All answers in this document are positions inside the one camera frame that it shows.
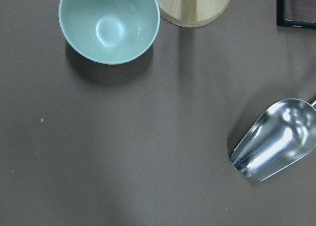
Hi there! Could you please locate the wooden cup tree stand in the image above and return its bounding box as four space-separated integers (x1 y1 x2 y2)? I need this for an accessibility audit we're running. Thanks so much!
157 0 230 28

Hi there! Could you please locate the mint green bowl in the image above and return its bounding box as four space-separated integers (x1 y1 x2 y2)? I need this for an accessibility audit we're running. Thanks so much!
58 0 160 65

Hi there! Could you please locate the silver metal scoop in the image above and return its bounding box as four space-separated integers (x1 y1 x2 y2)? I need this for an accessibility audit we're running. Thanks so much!
230 98 316 181

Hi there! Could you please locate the black framed tray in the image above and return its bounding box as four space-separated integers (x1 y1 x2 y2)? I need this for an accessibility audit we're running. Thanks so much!
276 0 316 29

